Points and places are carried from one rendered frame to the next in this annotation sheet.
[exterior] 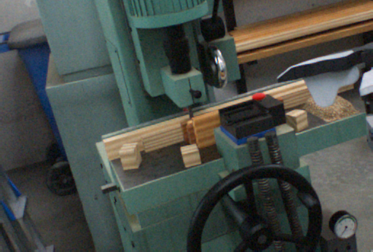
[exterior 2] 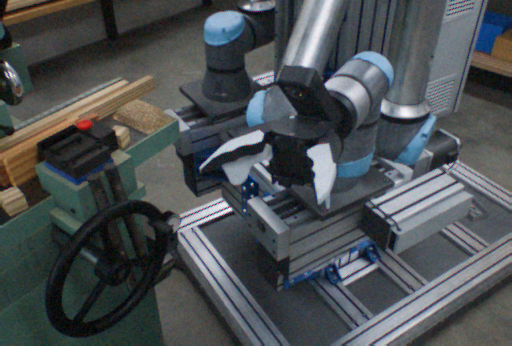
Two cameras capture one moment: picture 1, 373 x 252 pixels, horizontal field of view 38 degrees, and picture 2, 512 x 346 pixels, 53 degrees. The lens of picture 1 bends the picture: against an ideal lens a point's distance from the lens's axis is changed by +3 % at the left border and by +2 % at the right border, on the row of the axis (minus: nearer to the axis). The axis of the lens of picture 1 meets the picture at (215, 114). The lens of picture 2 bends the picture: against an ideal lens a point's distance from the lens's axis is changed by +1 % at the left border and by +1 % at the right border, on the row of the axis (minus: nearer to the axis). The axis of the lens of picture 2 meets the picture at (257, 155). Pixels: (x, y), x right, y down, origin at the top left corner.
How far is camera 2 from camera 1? 0.29 m
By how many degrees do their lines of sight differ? 36
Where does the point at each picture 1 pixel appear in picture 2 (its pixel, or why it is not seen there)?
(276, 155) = (118, 186)
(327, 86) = (241, 166)
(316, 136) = (140, 150)
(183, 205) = (13, 255)
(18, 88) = not seen: outside the picture
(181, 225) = (13, 276)
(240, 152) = (81, 192)
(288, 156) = (127, 182)
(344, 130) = (163, 138)
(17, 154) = not seen: outside the picture
